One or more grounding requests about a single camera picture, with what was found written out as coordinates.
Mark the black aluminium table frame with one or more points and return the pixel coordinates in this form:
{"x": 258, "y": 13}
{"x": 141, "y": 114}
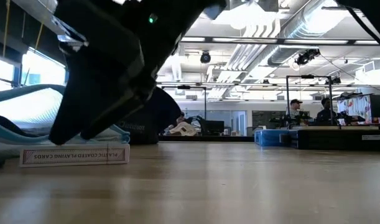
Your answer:
{"x": 208, "y": 138}

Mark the black hanging camera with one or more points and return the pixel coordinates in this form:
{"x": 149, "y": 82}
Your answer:
{"x": 205, "y": 58}

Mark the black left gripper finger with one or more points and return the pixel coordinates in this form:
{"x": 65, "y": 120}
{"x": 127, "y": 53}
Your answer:
{"x": 93, "y": 93}
{"x": 127, "y": 105}

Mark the black station frame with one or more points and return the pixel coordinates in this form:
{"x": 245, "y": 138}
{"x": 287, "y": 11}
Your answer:
{"x": 308, "y": 76}
{"x": 183, "y": 87}

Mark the white cloth bundle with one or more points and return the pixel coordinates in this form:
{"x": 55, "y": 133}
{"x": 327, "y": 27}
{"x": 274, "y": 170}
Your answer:
{"x": 183, "y": 129}

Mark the clear pouch with blue zipper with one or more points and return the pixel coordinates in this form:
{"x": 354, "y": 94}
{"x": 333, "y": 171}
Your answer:
{"x": 21, "y": 109}

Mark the black background robot arm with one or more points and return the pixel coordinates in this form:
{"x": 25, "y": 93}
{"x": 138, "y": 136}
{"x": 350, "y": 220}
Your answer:
{"x": 351, "y": 118}

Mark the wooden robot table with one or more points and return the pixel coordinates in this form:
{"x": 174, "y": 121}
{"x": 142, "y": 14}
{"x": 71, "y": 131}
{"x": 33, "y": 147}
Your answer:
{"x": 332, "y": 127}

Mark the black slotted case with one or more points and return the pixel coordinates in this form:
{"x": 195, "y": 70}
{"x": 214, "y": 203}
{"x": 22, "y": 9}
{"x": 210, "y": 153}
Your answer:
{"x": 339, "y": 140}

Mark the dark blue backpack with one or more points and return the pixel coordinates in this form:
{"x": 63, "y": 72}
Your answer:
{"x": 155, "y": 121}

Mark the black monitor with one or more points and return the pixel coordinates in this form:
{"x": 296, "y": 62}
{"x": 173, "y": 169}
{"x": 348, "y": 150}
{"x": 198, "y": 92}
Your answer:
{"x": 213, "y": 127}

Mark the blue window post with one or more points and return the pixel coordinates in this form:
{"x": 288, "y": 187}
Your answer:
{"x": 17, "y": 77}

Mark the colourful patterned curtain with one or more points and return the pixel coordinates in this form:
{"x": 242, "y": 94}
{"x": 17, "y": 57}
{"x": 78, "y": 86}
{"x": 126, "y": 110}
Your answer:
{"x": 356, "y": 107}

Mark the pink card deck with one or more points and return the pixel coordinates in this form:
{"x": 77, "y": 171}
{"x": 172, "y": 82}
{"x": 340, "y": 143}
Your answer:
{"x": 74, "y": 155}

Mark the black ceiling camera cluster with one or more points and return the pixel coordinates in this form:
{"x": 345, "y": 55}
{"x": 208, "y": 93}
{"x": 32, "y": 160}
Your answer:
{"x": 306, "y": 57}

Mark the person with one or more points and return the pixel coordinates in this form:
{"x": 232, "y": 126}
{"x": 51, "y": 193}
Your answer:
{"x": 180, "y": 117}
{"x": 294, "y": 109}
{"x": 326, "y": 113}

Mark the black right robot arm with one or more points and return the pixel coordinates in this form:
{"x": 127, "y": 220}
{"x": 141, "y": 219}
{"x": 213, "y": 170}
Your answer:
{"x": 371, "y": 12}

